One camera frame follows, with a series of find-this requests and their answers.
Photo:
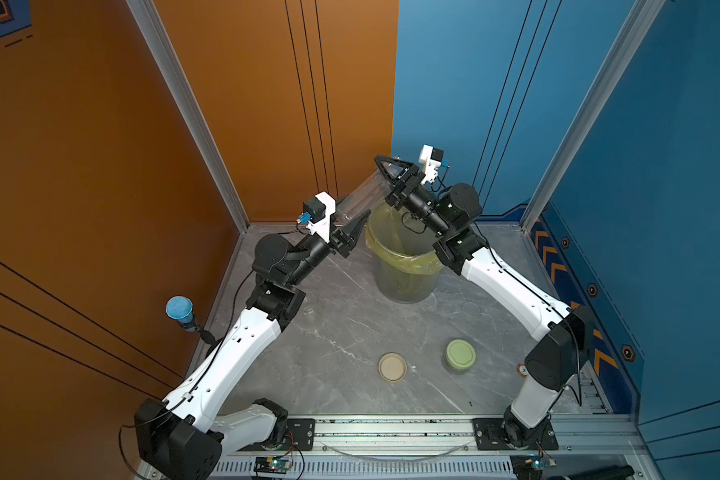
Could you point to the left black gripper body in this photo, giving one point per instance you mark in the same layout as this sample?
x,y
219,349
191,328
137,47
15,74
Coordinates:
x,y
337,245

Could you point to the red poker chip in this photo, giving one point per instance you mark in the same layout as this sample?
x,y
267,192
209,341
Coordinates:
x,y
521,370

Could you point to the yellow trash bag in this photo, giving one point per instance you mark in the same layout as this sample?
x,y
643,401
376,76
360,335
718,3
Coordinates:
x,y
402,242

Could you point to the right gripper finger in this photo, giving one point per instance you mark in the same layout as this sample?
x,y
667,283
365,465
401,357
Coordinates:
x,y
387,181
393,166

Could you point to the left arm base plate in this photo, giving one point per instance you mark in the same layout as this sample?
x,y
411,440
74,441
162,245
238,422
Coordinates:
x,y
302,430

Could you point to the right circuit board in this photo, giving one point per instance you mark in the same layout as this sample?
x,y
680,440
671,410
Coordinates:
x,y
538,464

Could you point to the tall jar with clear lid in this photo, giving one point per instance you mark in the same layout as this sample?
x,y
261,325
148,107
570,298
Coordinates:
x,y
367,196

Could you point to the cream jar lid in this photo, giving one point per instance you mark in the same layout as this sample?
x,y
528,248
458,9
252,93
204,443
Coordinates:
x,y
392,367

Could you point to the left green circuit board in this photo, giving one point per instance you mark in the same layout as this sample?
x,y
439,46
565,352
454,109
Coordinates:
x,y
272,466

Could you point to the mesh trash bin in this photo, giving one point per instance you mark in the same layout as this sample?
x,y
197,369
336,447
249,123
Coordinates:
x,y
401,287

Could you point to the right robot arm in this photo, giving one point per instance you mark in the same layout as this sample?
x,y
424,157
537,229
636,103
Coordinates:
x,y
563,335

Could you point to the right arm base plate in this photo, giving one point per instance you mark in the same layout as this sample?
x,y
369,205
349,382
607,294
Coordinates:
x,y
486,433

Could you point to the blue foam-tipped microphone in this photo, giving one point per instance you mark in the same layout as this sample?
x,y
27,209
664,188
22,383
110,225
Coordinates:
x,y
181,310

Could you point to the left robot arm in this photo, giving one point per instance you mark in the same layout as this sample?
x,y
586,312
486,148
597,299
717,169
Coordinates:
x,y
184,435

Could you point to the jar with green lid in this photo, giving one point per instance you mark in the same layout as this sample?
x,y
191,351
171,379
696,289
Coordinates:
x,y
459,356

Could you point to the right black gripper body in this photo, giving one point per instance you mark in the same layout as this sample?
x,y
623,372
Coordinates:
x,y
401,201

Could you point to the aluminium front rail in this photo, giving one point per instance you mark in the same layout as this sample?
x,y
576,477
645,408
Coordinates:
x,y
432,446

